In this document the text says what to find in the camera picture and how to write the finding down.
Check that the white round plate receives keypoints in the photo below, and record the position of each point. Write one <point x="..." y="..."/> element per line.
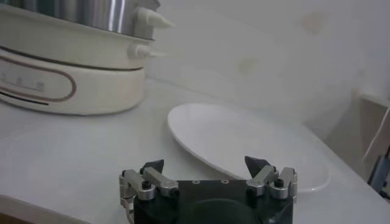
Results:
<point x="228" y="137"/>

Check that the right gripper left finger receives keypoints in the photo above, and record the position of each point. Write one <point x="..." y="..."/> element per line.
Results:
<point x="158" y="179"/>

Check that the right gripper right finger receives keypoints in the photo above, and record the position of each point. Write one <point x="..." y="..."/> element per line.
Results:
<point x="263" y="176"/>

